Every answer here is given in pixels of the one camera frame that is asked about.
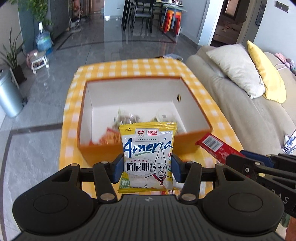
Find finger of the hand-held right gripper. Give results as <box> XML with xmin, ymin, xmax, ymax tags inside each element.
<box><xmin>225</xmin><ymin>153</ymin><xmax>267</xmax><ymax>184</ymax></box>
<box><xmin>239</xmin><ymin>150</ymin><xmax>296</xmax><ymax>169</ymax></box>

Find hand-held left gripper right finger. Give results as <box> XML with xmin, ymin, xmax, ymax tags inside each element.
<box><xmin>171</xmin><ymin>154</ymin><xmax>247</xmax><ymax>202</ymax></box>

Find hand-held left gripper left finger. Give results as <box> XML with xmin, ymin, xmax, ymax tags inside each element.
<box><xmin>50</xmin><ymin>154</ymin><xmax>124</xmax><ymax>202</ymax></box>

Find orange cardboard box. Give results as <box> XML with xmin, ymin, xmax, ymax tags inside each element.
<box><xmin>77</xmin><ymin>76</ymin><xmax>213</xmax><ymax>164</ymax></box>

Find yellow snack packet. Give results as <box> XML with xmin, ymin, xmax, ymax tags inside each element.
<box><xmin>117</xmin><ymin>122</ymin><xmax>178</xmax><ymax>194</ymax></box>

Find red fries snack packet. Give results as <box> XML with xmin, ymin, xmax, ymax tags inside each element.
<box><xmin>98</xmin><ymin>127</ymin><xmax>122</xmax><ymax>144</ymax></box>

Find red biscuit packet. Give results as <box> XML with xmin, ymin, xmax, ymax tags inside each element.
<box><xmin>195</xmin><ymin>134</ymin><xmax>245</xmax><ymax>163</ymax></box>

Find clear packet of dark snacks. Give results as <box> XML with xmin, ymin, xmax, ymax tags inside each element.
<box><xmin>113</xmin><ymin>108</ymin><xmax>139</xmax><ymax>127</ymax></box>

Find bag of white round candies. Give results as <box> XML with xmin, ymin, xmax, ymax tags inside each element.
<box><xmin>155</xmin><ymin>109</ymin><xmax>176</xmax><ymax>123</ymax></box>

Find blue white printed paper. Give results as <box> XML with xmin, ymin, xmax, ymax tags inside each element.
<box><xmin>282</xmin><ymin>128</ymin><xmax>296</xmax><ymax>153</ymax></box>

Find beige sofa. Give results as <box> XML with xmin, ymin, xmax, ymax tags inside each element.
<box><xmin>186</xmin><ymin>45</ymin><xmax>296</xmax><ymax>158</ymax></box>

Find yellow cushion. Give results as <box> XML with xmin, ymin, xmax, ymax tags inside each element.
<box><xmin>247</xmin><ymin>40</ymin><xmax>287</xmax><ymax>103</ymax></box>

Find white cushion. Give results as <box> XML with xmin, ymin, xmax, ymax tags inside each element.
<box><xmin>205</xmin><ymin>44</ymin><xmax>266</xmax><ymax>100</ymax></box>

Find yellow checked tablecloth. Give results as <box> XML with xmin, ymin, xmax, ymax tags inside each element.
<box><xmin>59</xmin><ymin>57</ymin><xmax>244</xmax><ymax>202</ymax></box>

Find pink box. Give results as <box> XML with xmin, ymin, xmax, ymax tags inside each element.
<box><xmin>276</xmin><ymin>53</ymin><xmax>296</xmax><ymax>70</ymax></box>

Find silver pedal bin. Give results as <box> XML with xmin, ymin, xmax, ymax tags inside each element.
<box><xmin>0</xmin><ymin>68</ymin><xmax>25</xmax><ymax>118</ymax></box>

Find white wheeled stool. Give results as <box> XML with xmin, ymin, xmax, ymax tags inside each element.
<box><xmin>26</xmin><ymin>50</ymin><xmax>50</xmax><ymax>75</ymax></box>

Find stacked colourful stools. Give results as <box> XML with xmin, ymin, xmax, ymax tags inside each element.
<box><xmin>162</xmin><ymin>9</ymin><xmax>182</xmax><ymax>36</ymax></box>

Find potted long-leaf plant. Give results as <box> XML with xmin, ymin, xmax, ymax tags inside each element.
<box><xmin>0</xmin><ymin>28</ymin><xmax>27</xmax><ymax>85</ymax></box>

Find blue water jug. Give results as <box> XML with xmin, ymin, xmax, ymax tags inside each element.
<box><xmin>36</xmin><ymin>22</ymin><xmax>52</xmax><ymax>52</ymax></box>

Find black dining chair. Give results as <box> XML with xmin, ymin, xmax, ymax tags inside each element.
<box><xmin>132</xmin><ymin>0</ymin><xmax>154</xmax><ymax>33</ymax></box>

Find pile of toys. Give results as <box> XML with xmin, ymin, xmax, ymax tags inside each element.
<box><xmin>69</xmin><ymin>0</ymin><xmax>82</xmax><ymax>30</ymax></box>

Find grey cabinet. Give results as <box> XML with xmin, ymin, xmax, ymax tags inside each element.
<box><xmin>50</xmin><ymin>0</ymin><xmax>72</xmax><ymax>37</ymax></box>

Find dining table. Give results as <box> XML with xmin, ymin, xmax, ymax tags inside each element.
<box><xmin>122</xmin><ymin>0</ymin><xmax>185</xmax><ymax>35</ymax></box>

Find trailing green plant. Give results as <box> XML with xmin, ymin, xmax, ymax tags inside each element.
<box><xmin>18</xmin><ymin>0</ymin><xmax>53</xmax><ymax>26</ymax></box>

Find narrow wall poster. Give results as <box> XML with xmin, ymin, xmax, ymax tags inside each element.
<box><xmin>255</xmin><ymin>3</ymin><xmax>266</xmax><ymax>25</ymax></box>

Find light switch panel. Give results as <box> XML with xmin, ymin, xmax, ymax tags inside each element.
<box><xmin>275</xmin><ymin>1</ymin><xmax>289</xmax><ymax>12</ymax></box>

